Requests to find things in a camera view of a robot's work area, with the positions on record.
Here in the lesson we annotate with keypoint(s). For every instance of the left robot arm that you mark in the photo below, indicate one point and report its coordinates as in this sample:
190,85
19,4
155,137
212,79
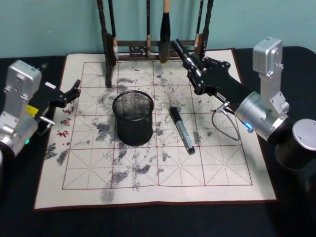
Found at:
17,98

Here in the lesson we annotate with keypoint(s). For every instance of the cream calligraphy mat red grid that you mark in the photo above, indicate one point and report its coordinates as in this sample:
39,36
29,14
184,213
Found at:
217,177

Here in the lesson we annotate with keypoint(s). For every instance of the black mesh pen cup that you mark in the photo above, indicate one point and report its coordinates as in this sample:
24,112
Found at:
134,128

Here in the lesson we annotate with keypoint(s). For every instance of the large dark-bristled calligraphy brush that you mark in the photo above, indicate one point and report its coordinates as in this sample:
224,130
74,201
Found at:
165,32

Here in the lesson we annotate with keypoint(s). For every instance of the dark wooden brush rack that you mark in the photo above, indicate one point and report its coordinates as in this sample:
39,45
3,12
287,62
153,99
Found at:
109,64

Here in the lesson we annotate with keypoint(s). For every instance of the black tablecloth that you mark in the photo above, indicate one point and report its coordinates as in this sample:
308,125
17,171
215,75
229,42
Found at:
148,222

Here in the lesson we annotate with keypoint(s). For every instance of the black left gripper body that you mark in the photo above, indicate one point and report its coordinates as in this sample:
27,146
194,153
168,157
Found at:
45,97

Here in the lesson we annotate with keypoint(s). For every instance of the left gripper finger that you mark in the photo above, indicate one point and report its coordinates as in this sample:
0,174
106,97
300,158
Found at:
71,98
72,89

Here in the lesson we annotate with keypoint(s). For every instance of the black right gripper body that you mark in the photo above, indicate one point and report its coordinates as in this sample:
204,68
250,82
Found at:
222,82

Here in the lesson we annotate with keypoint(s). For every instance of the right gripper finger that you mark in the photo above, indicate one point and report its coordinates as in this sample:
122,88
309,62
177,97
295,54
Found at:
193,77
195,58

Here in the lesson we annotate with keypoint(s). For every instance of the silver marker with black cap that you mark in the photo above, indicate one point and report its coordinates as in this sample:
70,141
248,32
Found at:
182,129

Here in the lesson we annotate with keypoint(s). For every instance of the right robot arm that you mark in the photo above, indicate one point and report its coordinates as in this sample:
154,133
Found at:
267,81

